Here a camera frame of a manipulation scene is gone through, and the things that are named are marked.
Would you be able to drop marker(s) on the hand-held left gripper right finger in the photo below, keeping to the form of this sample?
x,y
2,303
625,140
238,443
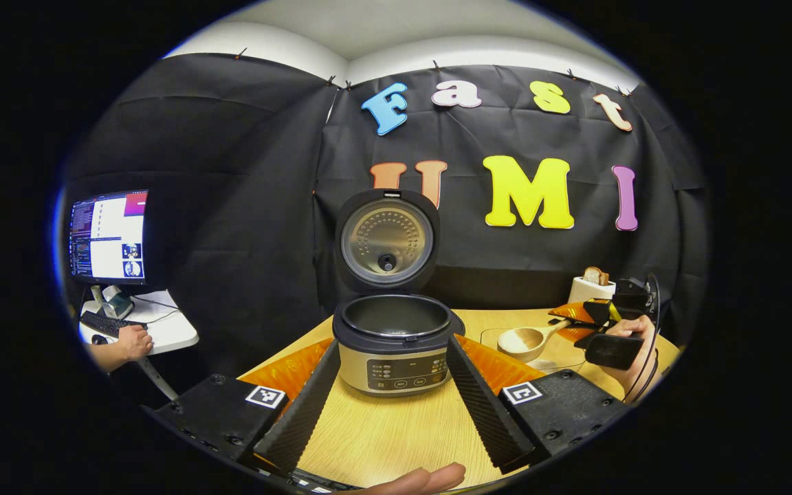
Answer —
x,y
482,412

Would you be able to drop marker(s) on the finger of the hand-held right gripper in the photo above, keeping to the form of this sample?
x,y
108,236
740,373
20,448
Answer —
x,y
575,313
578,334

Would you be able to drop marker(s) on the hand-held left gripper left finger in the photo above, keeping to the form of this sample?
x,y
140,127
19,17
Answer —
x,y
303,412

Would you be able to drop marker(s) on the wooden spoon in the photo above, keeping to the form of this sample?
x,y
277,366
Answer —
x,y
523,342

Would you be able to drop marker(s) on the silver black rice cooker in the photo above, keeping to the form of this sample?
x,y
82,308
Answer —
x,y
396,364

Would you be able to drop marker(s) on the white toaster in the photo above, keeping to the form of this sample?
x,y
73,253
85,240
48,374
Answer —
x,y
585,292

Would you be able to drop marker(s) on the toasted bread slice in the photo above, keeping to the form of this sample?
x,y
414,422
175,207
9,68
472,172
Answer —
x,y
595,276

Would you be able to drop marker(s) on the white side table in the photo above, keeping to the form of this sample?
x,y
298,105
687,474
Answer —
x,y
176,337

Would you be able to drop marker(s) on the white paper sheet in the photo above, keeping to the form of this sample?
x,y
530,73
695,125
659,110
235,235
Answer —
x,y
159,306

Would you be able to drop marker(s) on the black backdrop cloth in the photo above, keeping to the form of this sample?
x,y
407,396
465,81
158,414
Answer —
x,y
245,206

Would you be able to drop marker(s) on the small white green device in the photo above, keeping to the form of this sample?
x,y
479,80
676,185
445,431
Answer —
x,y
117,302

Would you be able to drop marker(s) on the black keyboard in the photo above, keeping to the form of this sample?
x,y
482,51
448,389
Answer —
x,y
104,322

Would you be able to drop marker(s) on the computer monitor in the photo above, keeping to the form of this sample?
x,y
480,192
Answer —
x,y
111,237

